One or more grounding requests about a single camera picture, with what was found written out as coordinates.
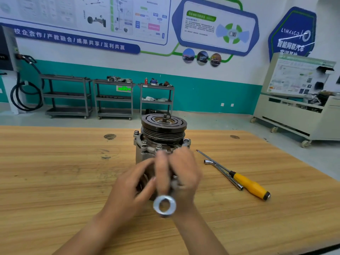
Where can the person's right hand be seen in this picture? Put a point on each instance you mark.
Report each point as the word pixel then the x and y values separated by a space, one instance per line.
pixel 187 177

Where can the person's left hand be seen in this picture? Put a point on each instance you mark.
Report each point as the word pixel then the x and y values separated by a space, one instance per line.
pixel 124 191

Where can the person's left thumb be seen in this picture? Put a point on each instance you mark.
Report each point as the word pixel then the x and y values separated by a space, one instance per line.
pixel 147 189

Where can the person's right thumb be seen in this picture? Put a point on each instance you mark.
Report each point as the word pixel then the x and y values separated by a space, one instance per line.
pixel 162 172

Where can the silver combination wrench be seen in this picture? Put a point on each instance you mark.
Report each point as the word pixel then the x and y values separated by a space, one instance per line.
pixel 164 209

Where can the metal car compressor with pulley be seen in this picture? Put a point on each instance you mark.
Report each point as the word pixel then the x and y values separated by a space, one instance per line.
pixel 159 130

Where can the person's left forearm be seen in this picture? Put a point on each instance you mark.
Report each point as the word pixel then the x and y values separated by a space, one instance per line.
pixel 90 233

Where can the person's right forearm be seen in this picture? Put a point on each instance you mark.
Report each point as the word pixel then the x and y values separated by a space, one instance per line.
pixel 199 233

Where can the silver L-shaped socket wrench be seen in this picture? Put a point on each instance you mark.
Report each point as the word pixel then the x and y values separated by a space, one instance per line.
pixel 225 174

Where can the grey metal cart with cloth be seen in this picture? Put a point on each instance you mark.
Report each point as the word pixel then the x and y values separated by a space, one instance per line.
pixel 156 102

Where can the white cloth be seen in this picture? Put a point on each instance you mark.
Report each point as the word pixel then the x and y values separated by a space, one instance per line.
pixel 154 99

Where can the grey metal cart with engine parts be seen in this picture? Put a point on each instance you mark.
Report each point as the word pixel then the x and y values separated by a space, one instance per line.
pixel 114 98

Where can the dark small parts heap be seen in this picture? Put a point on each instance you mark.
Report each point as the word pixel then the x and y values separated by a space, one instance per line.
pixel 159 83

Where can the green exit sign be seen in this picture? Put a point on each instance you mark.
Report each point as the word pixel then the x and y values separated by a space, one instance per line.
pixel 124 88

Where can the metal engine parts heap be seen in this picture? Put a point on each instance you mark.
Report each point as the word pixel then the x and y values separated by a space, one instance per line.
pixel 118 79

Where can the empty grey metal shelf cart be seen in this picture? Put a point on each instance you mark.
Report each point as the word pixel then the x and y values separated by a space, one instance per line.
pixel 66 95

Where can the white training bench on castors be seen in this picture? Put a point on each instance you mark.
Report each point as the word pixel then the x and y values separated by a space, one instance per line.
pixel 292 114

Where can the dark engine parts on bench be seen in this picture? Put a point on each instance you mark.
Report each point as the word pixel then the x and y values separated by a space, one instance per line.
pixel 318 98

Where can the large white diagram poster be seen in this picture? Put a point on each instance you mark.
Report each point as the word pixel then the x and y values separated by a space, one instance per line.
pixel 66 13

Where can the white car charging station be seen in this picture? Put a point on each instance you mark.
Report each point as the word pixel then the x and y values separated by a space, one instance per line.
pixel 8 63

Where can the blue hexagon wall sign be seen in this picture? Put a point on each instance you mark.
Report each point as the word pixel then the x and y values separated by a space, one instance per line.
pixel 215 26

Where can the blue wall banner strip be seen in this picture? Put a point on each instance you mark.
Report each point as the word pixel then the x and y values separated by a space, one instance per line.
pixel 79 41

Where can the dark blue shield wall sign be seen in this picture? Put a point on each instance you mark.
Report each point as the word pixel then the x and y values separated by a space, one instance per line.
pixel 292 34

